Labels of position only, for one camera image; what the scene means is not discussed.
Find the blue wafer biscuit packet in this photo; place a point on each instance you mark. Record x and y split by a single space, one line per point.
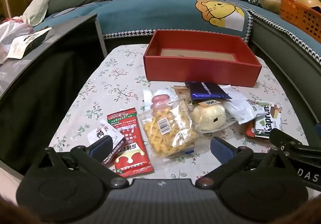
205 90

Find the yellow fruit in basket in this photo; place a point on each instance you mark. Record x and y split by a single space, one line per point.
309 1

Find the red crown print snack packet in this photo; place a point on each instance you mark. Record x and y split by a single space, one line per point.
129 143

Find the brown snack packet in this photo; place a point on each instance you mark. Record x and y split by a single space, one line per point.
181 93

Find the green and white wafer packet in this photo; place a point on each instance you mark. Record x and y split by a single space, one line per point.
265 123

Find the teal houndstooth trim sofa cover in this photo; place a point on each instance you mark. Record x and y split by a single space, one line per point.
270 21

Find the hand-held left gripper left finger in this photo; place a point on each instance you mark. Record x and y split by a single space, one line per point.
101 145

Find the white plastic bag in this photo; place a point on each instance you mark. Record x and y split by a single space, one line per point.
12 31

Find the small red snack packet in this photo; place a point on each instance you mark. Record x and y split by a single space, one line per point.
250 130

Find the pale green pillow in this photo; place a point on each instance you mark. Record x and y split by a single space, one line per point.
36 11

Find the dark side table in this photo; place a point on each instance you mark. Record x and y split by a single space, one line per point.
50 76

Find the green sofa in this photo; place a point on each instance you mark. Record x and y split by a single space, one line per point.
280 51

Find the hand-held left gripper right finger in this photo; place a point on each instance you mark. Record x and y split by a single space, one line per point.
220 148

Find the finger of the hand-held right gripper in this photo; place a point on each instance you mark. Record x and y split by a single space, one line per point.
283 137

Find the small white snack packet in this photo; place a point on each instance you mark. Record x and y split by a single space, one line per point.
106 130

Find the clear bag of yellow twists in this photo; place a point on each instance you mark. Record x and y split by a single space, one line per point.
168 138

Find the steamed cake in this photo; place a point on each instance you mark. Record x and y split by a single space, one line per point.
208 116

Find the white paper sheet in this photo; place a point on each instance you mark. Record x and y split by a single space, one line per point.
25 43

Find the orange plastic basket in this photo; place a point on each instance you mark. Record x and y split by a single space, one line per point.
298 16

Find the red cardboard box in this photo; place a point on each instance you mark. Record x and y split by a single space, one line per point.
200 71

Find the yellow fruit in bag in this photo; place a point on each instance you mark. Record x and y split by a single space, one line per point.
269 2

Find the long white snack packet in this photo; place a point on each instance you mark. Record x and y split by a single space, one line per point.
242 108

